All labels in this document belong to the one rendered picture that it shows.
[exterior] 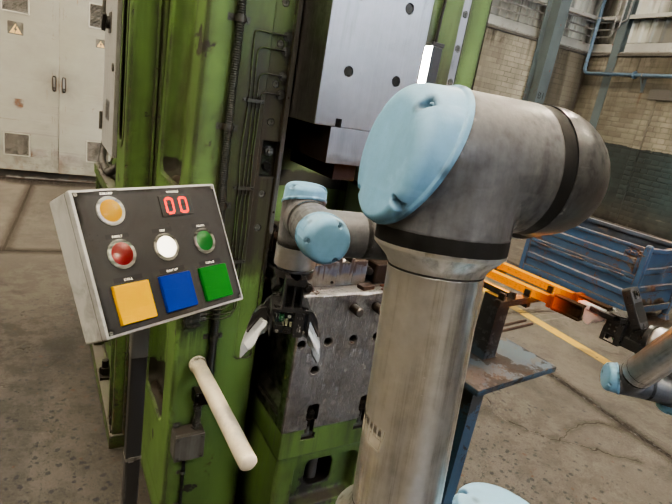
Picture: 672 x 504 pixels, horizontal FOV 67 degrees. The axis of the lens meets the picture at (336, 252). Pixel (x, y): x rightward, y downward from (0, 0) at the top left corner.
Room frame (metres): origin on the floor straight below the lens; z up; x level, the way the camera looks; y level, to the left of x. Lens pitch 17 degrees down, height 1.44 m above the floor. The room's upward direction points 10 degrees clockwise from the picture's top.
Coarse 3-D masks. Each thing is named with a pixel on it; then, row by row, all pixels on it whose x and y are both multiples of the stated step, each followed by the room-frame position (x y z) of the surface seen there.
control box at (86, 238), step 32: (96, 192) 0.92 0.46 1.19; (128, 192) 0.97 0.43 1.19; (160, 192) 1.03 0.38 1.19; (192, 192) 1.10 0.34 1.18; (64, 224) 0.88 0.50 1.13; (96, 224) 0.89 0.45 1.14; (128, 224) 0.94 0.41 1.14; (160, 224) 1.00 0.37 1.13; (192, 224) 1.06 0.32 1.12; (64, 256) 0.88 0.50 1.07; (96, 256) 0.86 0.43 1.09; (160, 256) 0.96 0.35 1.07; (192, 256) 1.03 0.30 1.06; (224, 256) 1.10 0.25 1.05; (96, 288) 0.83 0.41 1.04; (96, 320) 0.82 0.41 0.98; (160, 320) 0.90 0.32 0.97
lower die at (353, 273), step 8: (320, 264) 1.37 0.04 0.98; (328, 264) 1.38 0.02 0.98; (336, 264) 1.39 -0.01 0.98; (344, 264) 1.41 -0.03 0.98; (352, 264) 1.42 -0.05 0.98; (360, 264) 1.44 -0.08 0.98; (320, 272) 1.37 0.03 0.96; (328, 272) 1.38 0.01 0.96; (336, 272) 1.40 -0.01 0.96; (344, 272) 1.41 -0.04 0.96; (352, 272) 1.42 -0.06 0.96; (360, 272) 1.44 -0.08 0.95; (312, 280) 1.36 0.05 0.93; (320, 280) 1.37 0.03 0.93; (328, 280) 1.38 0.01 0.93; (336, 280) 1.40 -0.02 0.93; (344, 280) 1.41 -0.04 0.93; (352, 280) 1.43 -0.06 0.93; (360, 280) 1.44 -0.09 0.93
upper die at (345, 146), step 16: (288, 128) 1.56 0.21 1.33; (304, 128) 1.47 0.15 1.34; (320, 128) 1.39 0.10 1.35; (336, 128) 1.35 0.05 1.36; (288, 144) 1.55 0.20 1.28; (304, 144) 1.46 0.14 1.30; (320, 144) 1.38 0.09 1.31; (336, 144) 1.36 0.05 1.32; (352, 144) 1.38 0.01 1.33; (320, 160) 1.37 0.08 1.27; (336, 160) 1.36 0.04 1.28; (352, 160) 1.39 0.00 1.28
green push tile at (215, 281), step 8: (216, 264) 1.06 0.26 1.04; (224, 264) 1.08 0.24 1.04; (200, 272) 1.02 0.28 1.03; (208, 272) 1.03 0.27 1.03; (216, 272) 1.05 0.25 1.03; (224, 272) 1.07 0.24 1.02; (200, 280) 1.02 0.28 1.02; (208, 280) 1.02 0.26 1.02; (216, 280) 1.04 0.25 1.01; (224, 280) 1.06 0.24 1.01; (208, 288) 1.01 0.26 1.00; (216, 288) 1.03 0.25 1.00; (224, 288) 1.05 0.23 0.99; (208, 296) 1.00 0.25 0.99; (216, 296) 1.02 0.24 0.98; (224, 296) 1.04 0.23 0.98
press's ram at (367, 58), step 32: (320, 0) 1.37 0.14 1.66; (352, 0) 1.35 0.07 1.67; (384, 0) 1.39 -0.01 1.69; (416, 0) 1.45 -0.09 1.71; (320, 32) 1.35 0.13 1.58; (352, 32) 1.35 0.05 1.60; (384, 32) 1.40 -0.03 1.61; (416, 32) 1.46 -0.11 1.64; (320, 64) 1.33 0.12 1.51; (352, 64) 1.36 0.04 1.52; (384, 64) 1.41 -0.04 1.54; (416, 64) 1.47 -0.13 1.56; (320, 96) 1.32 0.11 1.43; (352, 96) 1.37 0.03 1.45; (384, 96) 1.42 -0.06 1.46; (352, 128) 1.38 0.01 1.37
